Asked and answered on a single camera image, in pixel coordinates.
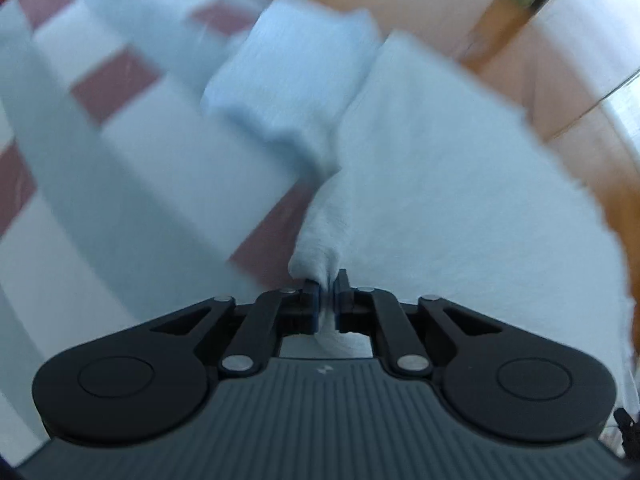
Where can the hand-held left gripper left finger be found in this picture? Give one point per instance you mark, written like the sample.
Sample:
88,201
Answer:
312,310

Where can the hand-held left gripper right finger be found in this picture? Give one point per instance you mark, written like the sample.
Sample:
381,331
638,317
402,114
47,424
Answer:
341,310

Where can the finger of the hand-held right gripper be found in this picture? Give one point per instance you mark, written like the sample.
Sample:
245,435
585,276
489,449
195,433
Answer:
627,430

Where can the checkered red grey tablecloth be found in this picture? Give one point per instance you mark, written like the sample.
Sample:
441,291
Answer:
100,185

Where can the wooden door frame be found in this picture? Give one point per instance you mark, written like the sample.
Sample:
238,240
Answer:
520,0

